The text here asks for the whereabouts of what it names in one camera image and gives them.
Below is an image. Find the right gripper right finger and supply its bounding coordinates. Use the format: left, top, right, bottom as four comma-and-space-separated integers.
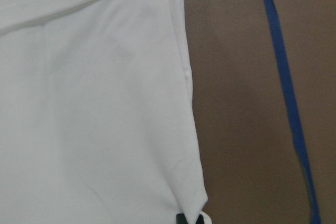
195, 212, 205, 224

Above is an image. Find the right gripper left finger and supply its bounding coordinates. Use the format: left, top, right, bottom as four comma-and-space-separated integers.
176, 213, 188, 224

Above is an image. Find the white long-sleeve printed shirt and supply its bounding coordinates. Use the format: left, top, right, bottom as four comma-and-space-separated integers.
1, 0, 211, 223

